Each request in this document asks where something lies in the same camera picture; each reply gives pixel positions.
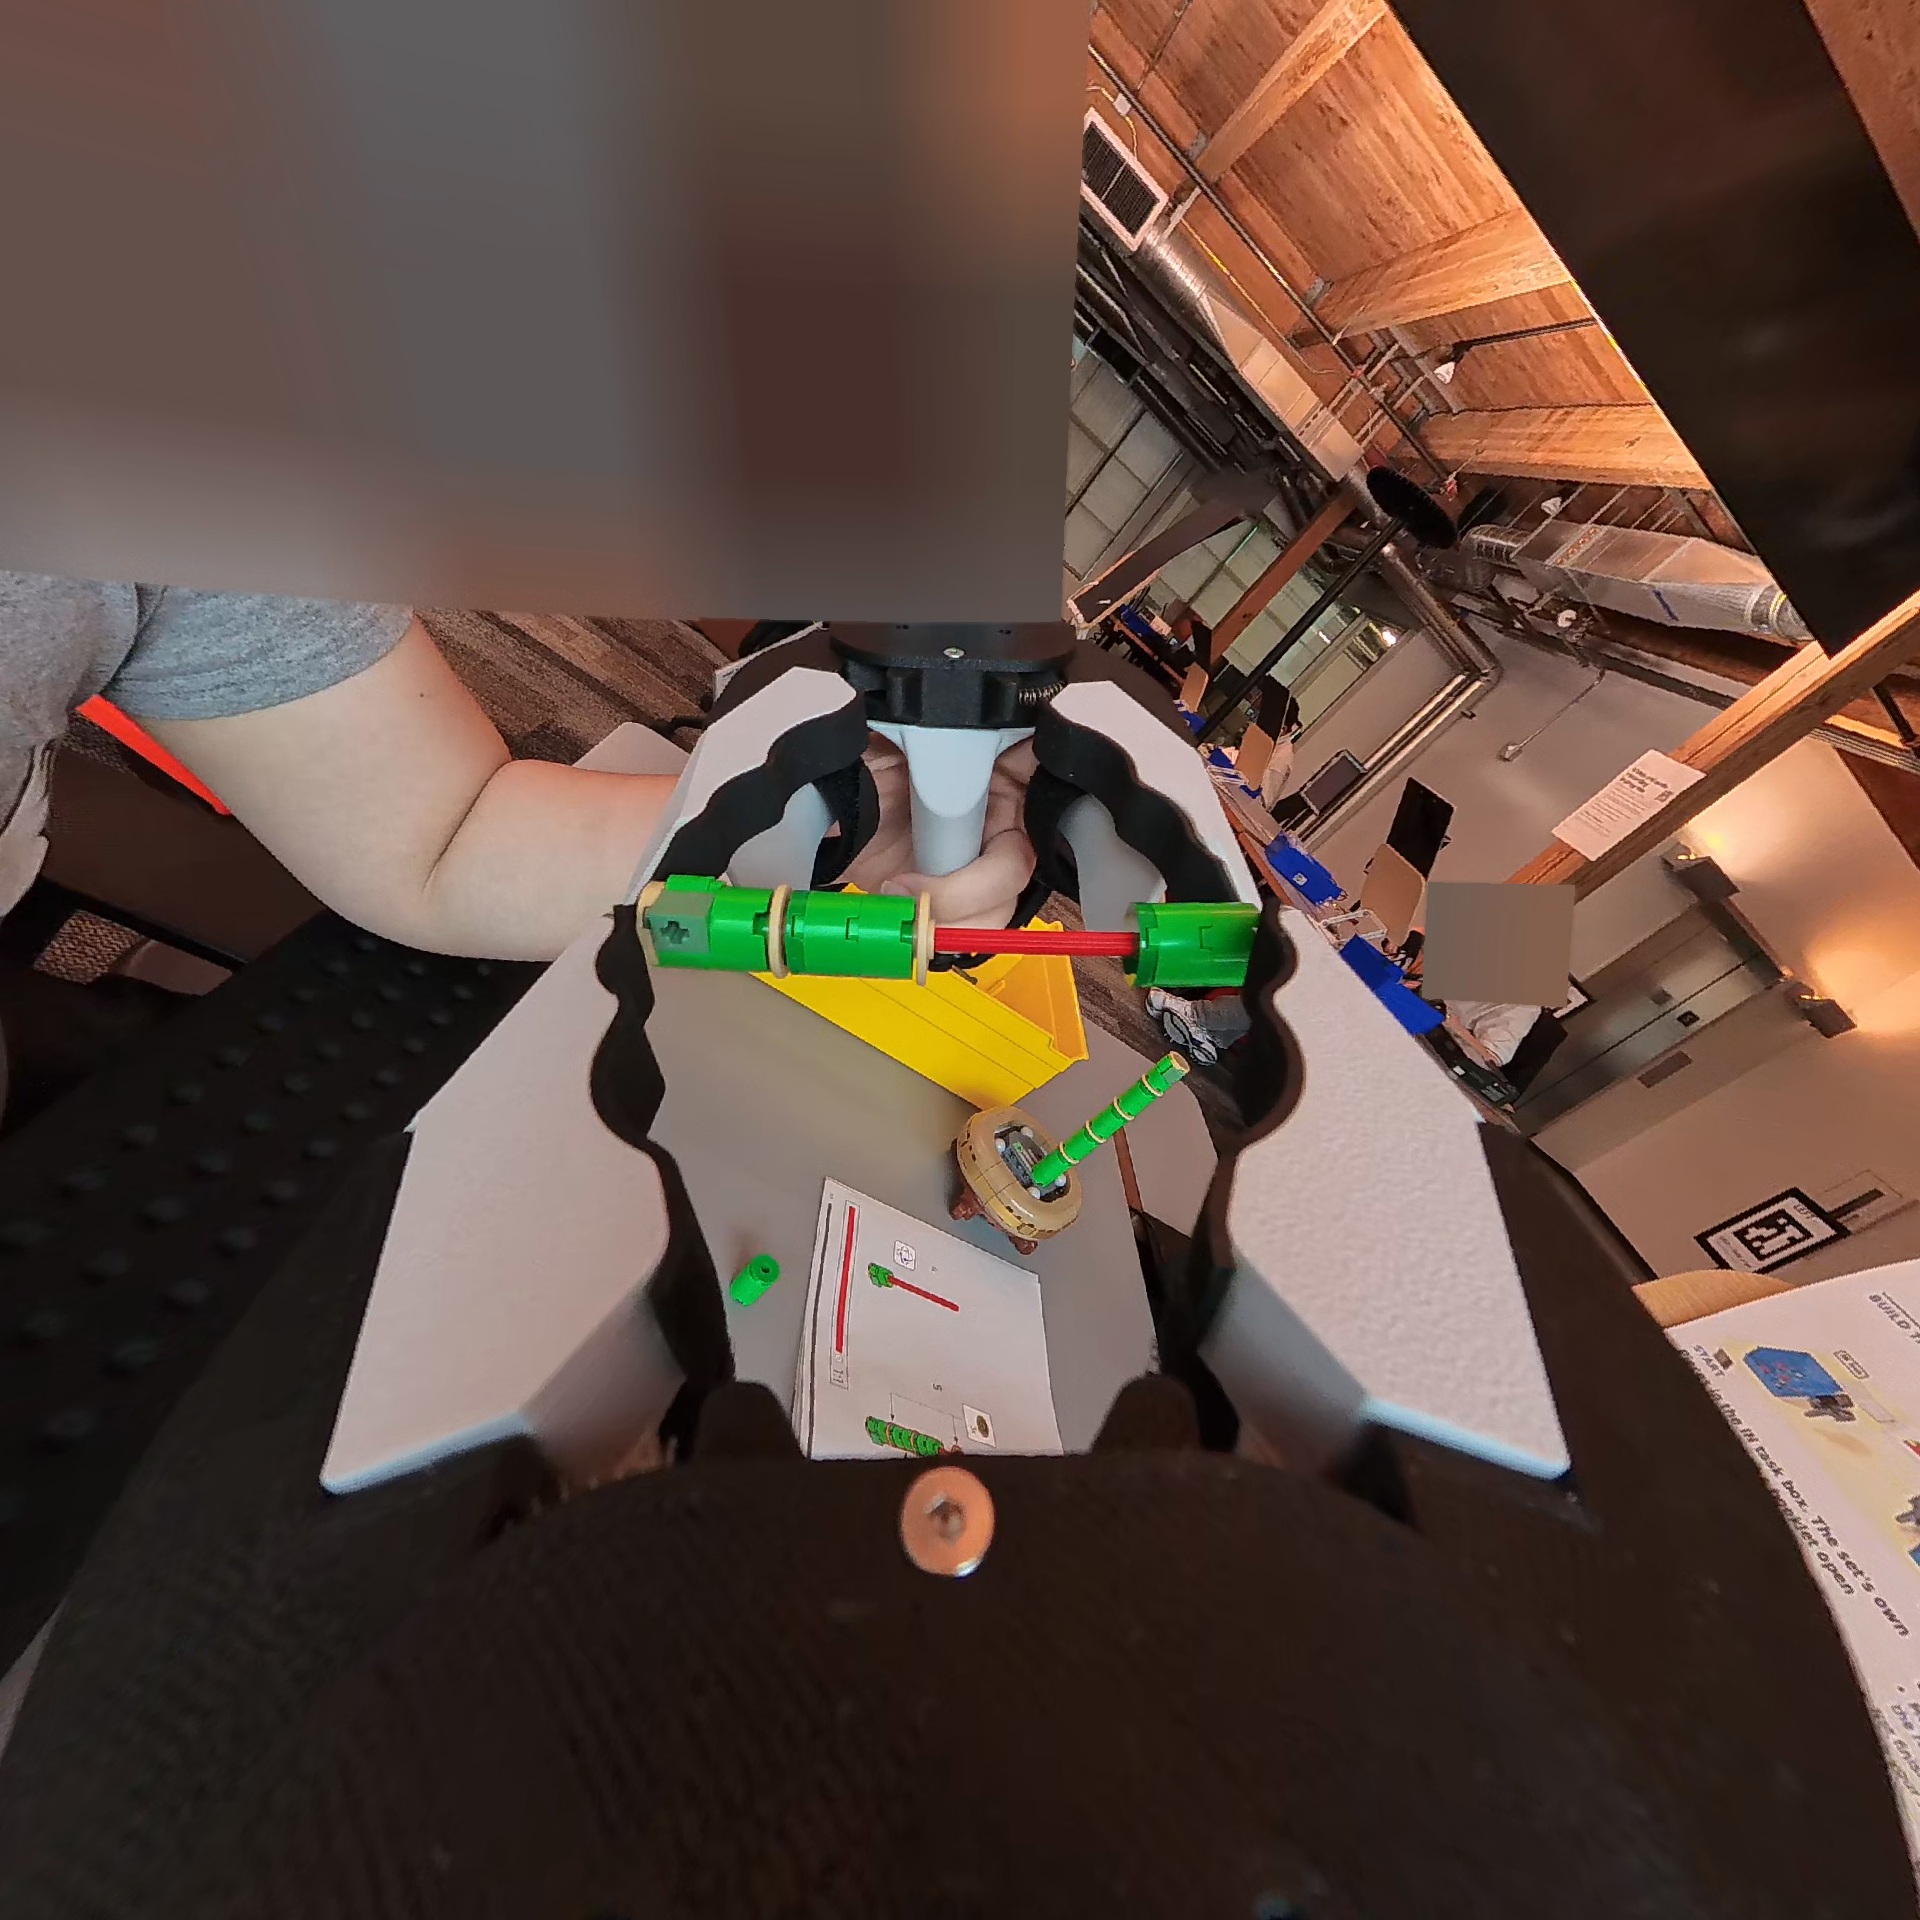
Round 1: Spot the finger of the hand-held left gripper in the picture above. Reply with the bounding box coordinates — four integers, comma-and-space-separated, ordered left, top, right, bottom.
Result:
635, 663, 888, 910
1020, 677, 1270, 914

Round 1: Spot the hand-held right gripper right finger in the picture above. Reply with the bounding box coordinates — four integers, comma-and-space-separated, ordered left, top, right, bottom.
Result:
1170, 895, 1574, 1481

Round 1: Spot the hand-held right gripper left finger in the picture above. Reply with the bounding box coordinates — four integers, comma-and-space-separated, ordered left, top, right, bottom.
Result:
317, 895, 740, 1494

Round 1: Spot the green toy axle with red rod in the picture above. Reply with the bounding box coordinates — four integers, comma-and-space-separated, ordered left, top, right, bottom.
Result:
635, 873, 1262, 992

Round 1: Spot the person's left forearm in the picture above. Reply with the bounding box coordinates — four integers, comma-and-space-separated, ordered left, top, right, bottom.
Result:
141, 613, 691, 961

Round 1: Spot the grey desk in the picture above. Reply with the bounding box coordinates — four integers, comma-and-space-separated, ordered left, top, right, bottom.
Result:
644, 930, 1171, 1458

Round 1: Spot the person's left hand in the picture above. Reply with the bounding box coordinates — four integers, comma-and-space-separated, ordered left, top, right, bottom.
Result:
861, 741, 1055, 932

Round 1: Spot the long workbench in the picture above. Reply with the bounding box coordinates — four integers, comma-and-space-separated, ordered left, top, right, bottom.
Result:
1139, 629, 1518, 1112

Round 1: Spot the person's shoe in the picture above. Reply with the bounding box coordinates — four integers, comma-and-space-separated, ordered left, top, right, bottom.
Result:
1145, 990, 1253, 1068

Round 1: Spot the yellow plastic bin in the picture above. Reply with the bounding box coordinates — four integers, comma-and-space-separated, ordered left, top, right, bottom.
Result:
750, 936, 1089, 1112

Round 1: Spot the tan board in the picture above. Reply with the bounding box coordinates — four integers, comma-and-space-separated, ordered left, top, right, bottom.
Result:
1633, 1266, 1794, 1329

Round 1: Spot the tan round toy with green rod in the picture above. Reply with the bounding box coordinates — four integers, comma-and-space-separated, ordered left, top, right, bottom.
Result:
947, 1049, 1191, 1253

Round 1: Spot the black round lamp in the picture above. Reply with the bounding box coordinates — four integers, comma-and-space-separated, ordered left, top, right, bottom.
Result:
1364, 467, 1458, 549

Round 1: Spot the black white marker tag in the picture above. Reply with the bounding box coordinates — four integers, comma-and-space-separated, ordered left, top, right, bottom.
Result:
1694, 1187, 1850, 1273

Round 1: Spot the white instruction booklet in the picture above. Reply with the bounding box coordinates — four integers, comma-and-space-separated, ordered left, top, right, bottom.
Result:
789, 1175, 1063, 1459

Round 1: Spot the large printed instruction sheet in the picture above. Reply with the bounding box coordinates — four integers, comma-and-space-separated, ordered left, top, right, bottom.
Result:
1664, 1260, 1920, 1801

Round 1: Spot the person's grey t-shirt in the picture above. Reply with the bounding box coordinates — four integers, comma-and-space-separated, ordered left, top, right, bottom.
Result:
0, 569, 414, 918

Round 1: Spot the orange red strip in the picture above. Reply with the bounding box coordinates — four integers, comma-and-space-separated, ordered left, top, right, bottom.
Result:
74, 694, 230, 816

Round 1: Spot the large black panel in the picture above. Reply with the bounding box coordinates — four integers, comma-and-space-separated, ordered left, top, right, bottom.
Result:
1394, 0, 1920, 653

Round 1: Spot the white paper wall notice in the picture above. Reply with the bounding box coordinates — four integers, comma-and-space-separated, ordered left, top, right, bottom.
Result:
1551, 750, 1704, 859

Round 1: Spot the silver air duct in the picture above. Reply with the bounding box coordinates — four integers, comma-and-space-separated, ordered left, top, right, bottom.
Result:
1461, 524, 1810, 647

